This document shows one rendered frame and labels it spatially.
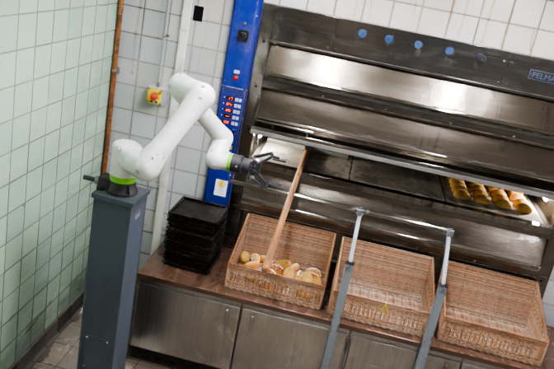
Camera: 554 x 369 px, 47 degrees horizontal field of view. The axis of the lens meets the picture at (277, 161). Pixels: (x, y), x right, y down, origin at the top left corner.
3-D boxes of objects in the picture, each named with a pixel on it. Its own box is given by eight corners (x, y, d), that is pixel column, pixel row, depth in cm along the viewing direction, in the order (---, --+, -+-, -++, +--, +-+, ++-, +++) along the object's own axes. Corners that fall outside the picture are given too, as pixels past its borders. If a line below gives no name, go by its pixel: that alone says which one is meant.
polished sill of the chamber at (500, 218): (249, 163, 392) (250, 157, 390) (548, 231, 374) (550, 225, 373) (246, 165, 386) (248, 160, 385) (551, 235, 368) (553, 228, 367)
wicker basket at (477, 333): (430, 297, 390) (443, 257, 381) (525, 321, 383) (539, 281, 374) (434, 341, 344) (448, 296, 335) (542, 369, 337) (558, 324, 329)
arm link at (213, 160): (203, 170, 331) (201, 160, 321) (209, 150, 337) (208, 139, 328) (229, 176, 330) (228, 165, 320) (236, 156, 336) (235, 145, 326)
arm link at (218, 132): (180, 112, 312) (199, 110, 307) (187, 93, 318) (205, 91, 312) (215, 153, 338) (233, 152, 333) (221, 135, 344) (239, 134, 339)
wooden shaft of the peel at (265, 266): (267, 274, 255) (269, 268, 254) (260, 273, 256) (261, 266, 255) (307, 154, 417) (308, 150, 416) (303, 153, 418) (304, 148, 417)
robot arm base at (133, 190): (77, 186, 296) (77, 175, 294) (91, 177, 310) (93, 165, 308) (129, 200, 292) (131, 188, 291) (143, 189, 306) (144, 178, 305)
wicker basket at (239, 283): (240, 251, 402) (247, 211, 394) (328, 273, 397) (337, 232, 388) (222, 287, 356) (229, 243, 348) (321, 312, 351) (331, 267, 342)
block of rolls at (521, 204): (443, 169, 444) (446, 161, 442) (514, 184, 439) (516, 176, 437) (453, 198, 386) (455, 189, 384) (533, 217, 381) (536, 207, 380)
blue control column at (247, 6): (244, 216, 603) (286, -18, 537) (260, 220, 601) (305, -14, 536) (183, 322, 420) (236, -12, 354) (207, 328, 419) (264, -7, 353)
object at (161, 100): (149, 100, 384) (151, 84, 381) (165, 104, 383) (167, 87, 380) (145, 102, 377) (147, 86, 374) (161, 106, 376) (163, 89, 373)
